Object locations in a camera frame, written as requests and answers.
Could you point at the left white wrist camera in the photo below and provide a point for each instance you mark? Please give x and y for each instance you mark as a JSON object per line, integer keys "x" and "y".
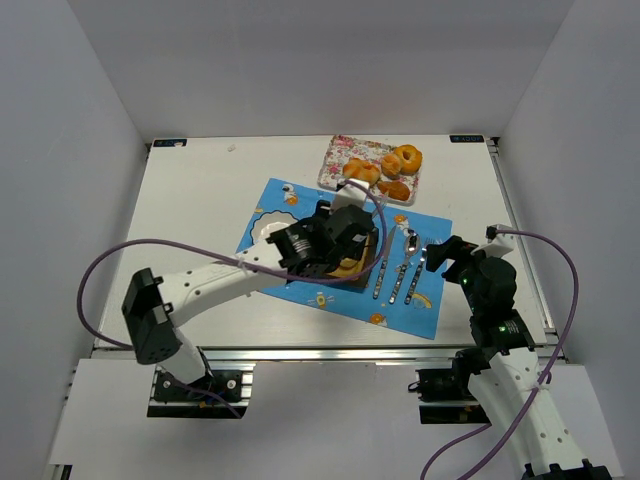
{"x": 350, "y": 192}

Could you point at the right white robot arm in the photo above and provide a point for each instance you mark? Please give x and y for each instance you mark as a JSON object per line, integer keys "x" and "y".
{"x": 502, "y": 372}

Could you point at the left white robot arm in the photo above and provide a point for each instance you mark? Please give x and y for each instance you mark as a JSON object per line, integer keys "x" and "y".
{"x": 155, "y": 307}

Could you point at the black square plate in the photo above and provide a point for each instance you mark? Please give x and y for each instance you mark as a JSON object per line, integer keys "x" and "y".
{"x": 359, "y": 282}

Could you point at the small round roll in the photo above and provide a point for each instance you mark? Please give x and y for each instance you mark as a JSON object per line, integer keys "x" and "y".
{"x": 391, "y": 165}

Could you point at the bagel ring bread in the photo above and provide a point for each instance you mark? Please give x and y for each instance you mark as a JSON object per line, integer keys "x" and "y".
{"x": 410, "y": 157}

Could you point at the blue cartoon placemat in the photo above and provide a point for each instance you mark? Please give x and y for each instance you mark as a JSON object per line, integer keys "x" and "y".
{"x": 419, "y": 318}

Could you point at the spoon with patterned handle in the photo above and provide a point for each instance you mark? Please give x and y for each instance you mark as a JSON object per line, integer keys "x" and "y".
{"x": 411, "y": 247}

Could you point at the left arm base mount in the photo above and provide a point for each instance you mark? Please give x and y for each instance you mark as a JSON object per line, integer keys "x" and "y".
{"x": 231, "y": 381}

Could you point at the fork with patterned handle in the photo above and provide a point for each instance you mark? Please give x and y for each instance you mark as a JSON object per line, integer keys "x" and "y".
{"x": 415, "y": 279}

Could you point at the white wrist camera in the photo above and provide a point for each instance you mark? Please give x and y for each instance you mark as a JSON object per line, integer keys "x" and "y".
{"x": 350, "y": 192}
{"x": 499, "y": 240}

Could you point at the white scalloped bowl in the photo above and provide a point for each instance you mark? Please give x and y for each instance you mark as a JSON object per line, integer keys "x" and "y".
{"x": 270, "y": 222}

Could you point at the small round bun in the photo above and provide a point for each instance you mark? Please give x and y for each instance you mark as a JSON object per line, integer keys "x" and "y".
{"x": 348, "y": 267}

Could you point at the knife with patterned handle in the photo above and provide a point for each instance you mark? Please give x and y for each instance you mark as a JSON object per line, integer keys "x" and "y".
{"x": 383, "y": 264}

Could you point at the floral rectangular tray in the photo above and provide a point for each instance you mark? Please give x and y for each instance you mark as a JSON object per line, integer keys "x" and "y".
{"x": 342, "y": 148}

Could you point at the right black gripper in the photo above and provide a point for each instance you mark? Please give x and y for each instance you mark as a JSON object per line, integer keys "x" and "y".
{"x": 451, "y": 252}

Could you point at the brown flaky pastry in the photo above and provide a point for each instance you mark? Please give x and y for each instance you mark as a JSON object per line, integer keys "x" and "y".
{"x": 394, "y": 190}

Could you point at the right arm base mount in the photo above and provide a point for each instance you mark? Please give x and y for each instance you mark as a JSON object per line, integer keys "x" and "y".
{"x": 444, "y": 395}

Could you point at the large orange twisted bread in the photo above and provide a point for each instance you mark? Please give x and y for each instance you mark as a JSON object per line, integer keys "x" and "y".
{"x": 359, "y": 169}

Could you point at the right blue table label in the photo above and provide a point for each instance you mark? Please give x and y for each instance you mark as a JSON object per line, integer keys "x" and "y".
{"x": 466, "y": 138}

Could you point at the left blue table label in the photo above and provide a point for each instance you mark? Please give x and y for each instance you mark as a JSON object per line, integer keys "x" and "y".
{"x": 169, "y": 143}

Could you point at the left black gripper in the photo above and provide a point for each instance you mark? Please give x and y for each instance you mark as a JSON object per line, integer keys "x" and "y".
{"x": 358, "y": 257}

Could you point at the blue table label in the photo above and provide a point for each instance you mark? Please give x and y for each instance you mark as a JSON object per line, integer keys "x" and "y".
{"x": 466, "y": 138}
{"x": 169, "y": 143}

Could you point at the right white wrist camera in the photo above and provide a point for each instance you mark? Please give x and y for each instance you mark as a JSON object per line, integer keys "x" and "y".
{"x": 499, "y": 240}

